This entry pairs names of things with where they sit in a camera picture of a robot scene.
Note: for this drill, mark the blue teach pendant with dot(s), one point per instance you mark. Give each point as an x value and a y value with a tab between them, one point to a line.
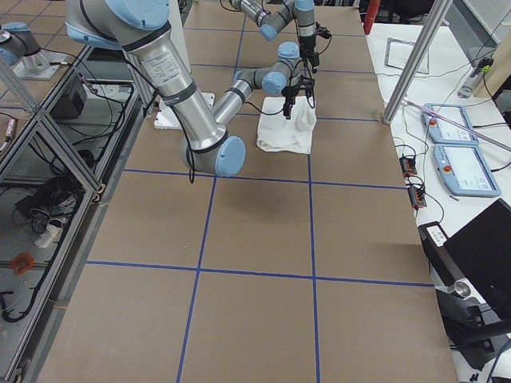
464	171
456	129

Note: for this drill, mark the aluminium frame side rack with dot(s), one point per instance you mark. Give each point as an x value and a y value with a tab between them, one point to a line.
57	171

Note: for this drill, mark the lower blue teach pendant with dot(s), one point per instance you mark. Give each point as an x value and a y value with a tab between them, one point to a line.
464	171

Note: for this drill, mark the clear water bottle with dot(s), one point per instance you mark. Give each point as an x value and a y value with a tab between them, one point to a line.
475	77

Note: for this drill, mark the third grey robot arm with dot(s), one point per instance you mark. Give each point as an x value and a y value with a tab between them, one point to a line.
21	51

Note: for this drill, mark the lower small relay board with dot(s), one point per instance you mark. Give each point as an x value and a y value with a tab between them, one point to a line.
417	197

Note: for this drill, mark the black box white label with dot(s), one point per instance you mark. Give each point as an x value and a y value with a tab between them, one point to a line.
434	239

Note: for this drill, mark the upper small relay board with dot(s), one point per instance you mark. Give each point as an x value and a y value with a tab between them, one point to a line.
408	166

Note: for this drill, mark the aluminium frame post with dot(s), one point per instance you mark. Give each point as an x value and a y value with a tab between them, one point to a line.
421	46

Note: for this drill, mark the small relay board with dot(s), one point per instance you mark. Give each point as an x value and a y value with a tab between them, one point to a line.
408	166
417	197

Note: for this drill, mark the red fire extinguisher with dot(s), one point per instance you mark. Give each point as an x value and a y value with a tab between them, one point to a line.
370	16

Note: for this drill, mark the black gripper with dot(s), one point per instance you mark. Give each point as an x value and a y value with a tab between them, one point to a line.
291	92
306	43

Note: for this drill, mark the white long-sleeve printed shirt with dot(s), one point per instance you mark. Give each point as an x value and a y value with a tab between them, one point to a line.
276	134

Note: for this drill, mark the black power adapter box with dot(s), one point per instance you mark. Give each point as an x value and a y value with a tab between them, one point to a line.
71	102

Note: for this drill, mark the grey bordered white sheet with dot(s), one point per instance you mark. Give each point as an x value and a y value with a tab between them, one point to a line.
398	52

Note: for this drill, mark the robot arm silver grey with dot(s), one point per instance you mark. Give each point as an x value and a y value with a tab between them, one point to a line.
142	28
270	24

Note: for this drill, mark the white power strip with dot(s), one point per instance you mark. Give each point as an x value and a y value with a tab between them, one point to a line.
48	236

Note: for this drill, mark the upper blue teach pendant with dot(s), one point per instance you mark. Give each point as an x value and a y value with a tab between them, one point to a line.
456	129

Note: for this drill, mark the black laptop computer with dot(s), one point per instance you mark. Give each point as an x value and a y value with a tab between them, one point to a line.
481	250

